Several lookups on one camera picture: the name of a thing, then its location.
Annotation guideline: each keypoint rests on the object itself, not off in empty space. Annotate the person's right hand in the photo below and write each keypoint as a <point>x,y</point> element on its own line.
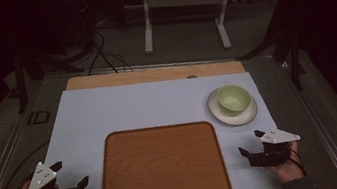
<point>288,171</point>

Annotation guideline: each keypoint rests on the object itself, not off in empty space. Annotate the pale green bowl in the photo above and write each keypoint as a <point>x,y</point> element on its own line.
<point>234,99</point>

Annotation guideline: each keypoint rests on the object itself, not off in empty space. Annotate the light blue table mat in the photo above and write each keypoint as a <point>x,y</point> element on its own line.
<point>108,110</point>

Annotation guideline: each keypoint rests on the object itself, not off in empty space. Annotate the brown wooden tray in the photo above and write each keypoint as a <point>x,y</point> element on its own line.
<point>162,166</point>

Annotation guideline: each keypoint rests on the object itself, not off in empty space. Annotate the white plate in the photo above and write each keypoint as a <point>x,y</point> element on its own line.
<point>239,118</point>

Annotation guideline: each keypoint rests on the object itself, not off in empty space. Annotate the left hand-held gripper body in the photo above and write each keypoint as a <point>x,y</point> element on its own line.
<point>40,177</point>

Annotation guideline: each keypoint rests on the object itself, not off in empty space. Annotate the white metal table stand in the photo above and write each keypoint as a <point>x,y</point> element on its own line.
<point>147,27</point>

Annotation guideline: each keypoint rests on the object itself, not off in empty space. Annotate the dark equipment tower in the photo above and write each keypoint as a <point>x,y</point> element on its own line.
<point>85,16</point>

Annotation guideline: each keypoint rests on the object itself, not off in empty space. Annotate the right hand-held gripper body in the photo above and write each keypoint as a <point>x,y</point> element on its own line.
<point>278,152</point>

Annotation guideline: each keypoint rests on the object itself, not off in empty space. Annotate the black metal stand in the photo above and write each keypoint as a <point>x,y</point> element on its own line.
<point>21,86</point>
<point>293,55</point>

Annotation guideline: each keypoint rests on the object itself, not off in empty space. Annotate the black floor bracket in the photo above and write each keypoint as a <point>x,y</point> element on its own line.
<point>38,117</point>

